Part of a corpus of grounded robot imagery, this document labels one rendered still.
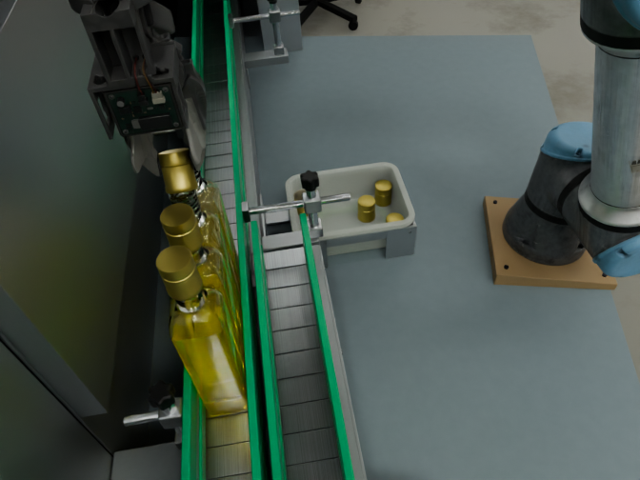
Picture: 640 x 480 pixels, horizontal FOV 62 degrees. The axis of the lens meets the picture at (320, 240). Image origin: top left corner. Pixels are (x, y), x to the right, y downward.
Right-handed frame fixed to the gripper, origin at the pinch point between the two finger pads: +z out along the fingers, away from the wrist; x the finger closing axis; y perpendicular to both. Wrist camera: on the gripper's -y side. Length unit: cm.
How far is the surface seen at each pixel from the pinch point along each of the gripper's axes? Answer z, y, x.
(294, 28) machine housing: 35, -95, 23
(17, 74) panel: -11.6, -0.9, -11.7
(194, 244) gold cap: 3.8, 9.6, 1.1
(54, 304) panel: 3.2, 15.1, -11.9
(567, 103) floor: 117, -149, 153
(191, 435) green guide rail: 20.8, 22.4, -3.2
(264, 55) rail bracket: 31, -75, 13
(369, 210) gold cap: 36, -22, 27
